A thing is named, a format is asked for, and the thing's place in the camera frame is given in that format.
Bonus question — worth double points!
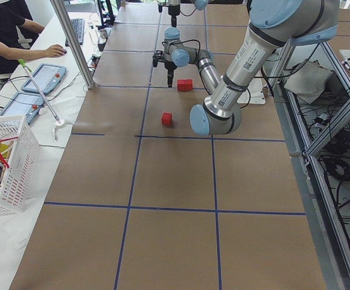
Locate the upper teach pendant tablet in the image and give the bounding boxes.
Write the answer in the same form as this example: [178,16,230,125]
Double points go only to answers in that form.
[32,63,67,95]

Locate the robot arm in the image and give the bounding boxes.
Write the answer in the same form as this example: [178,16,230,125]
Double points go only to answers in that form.
[153,1,339,135]
[156,0,209,28]

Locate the red cube placed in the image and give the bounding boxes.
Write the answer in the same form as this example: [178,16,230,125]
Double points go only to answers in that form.
[177,79,187,92]
[183,79,193,91]

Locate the white plastic basket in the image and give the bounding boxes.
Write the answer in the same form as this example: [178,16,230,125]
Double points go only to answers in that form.
[0,115,39,217]

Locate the black braided left cable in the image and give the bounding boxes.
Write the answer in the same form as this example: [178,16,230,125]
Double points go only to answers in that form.
[161,38,205,61]

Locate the white metal base plate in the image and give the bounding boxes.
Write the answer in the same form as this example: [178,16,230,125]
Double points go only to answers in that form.
[238,78,266,105]

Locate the teach pendant tablet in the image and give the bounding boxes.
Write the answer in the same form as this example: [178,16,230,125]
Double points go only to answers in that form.
[32,63,67,95]
[0,92,44,124]

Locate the red cube far left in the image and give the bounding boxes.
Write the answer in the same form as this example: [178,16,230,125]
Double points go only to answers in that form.
[161,112,173,126]

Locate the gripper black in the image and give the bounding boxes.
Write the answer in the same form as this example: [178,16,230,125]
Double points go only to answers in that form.
[152,50,177,88]

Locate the aluminium frame post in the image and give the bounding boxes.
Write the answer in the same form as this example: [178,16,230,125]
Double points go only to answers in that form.
[50,0,95,89]

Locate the silver metal cup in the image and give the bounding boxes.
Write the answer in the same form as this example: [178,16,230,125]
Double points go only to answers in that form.
[99,29,108,41]

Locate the black keyboard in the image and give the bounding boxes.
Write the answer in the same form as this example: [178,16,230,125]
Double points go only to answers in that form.
[71,18,85,45]

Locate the lower teach pendant tablet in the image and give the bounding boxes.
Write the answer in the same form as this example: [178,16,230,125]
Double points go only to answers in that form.
[0,92,44,124]

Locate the brown paper table cover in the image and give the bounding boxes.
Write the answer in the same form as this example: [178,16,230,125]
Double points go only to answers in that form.
[10,3,326,289]

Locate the reach grabber stick tool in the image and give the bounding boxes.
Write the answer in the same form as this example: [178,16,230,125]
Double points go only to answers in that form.
[18,59,73,141]

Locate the seated person black shirt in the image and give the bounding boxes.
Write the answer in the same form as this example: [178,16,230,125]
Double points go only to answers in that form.
[0,4,66,74]

